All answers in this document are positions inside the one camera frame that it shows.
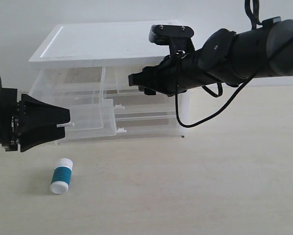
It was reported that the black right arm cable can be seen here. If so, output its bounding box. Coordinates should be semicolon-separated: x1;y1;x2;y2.
175;52;254;128

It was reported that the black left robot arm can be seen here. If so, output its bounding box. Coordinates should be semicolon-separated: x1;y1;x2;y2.
0;88;70;152

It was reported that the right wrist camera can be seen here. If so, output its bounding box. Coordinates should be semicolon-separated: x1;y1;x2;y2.
149;24;195;56

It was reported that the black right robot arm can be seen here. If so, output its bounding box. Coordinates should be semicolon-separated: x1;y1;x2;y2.
128;17;293;96

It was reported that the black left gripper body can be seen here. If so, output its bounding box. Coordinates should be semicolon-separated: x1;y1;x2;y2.
0;88;22;152

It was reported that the clear bottom wide drawer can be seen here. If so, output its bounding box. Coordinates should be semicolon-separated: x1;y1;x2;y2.
56;113;185;144

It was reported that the white plastic drawer cabinet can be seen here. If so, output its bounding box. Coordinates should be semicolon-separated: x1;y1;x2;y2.
29;20;190;144

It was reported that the clear wide drawer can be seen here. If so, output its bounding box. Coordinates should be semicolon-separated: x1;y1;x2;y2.
62;93;175;121
56;113;185;144

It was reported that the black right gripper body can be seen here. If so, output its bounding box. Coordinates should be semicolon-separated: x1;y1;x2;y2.
141;51;207;96

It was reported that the white bottle teal label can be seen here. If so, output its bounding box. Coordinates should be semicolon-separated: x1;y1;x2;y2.
50;158;73;195

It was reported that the clear middle wide drawer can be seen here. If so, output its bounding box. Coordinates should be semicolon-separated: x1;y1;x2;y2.
62;93;175;121

